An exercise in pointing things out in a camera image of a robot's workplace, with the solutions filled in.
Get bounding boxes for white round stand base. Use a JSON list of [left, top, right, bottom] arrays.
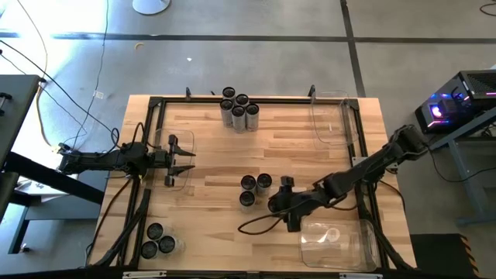
[[131, 0, 172, 16]]

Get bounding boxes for yellow floor cable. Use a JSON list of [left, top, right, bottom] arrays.
[[15, 0, 53, 147]]

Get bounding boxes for dark grey side desk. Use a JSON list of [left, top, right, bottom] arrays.
[[0, 74, 108, 255]]

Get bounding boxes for black computer cable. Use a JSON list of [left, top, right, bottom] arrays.
[[429, 145, 496, 184]]

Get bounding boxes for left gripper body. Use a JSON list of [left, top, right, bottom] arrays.
[[149, 150, 176, 170]]

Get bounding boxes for brown cable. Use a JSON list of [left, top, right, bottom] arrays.
[[85, 176, 133, 268]]

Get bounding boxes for clear plastic bin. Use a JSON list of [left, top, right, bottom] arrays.
[[298, 215, 383, 272], [149, 127, 198, 193], [309, 91, 360, 150]]

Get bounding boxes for white edge bracket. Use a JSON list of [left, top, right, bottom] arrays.
[[339, 272, 384, 279], [122, 270, 167, 279]]

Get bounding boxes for thin grey floor cable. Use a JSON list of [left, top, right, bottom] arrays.
[[72, 0, 110, 149]]

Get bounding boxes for white paper sheets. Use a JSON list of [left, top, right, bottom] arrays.
[[15, 176, 59, 197]]

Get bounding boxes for grey metal stand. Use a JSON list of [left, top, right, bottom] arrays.
[[427, 110, 496, 228]]

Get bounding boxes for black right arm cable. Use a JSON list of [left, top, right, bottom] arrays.
[[237, 211, 288, 236]]

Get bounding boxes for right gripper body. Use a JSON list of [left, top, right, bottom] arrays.
[[267, 191, 312, 219]]

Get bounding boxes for black desktop computer RGB lights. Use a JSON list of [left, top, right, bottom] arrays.
[[414, 69, 496, 135]]

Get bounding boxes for black case hazard stripes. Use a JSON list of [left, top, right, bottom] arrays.
[[409, 233, 484, 279]]

